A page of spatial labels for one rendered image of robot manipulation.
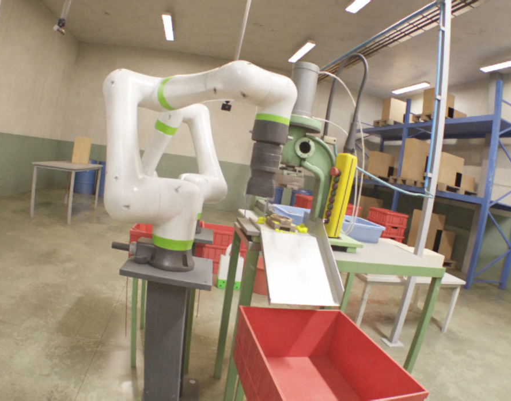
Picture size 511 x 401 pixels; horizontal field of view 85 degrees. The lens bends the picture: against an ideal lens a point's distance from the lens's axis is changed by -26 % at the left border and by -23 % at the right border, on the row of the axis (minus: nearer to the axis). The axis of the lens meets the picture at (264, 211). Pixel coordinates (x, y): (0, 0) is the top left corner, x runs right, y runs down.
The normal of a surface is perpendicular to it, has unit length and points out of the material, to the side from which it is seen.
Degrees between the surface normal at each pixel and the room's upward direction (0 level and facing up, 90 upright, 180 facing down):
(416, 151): 90
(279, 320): 90
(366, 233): 100
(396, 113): 90
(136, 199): 78
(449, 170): 90
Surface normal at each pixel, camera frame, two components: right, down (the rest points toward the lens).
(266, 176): 0.11, 0.28
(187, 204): 0.69, 0.18
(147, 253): 0.15, -0.02
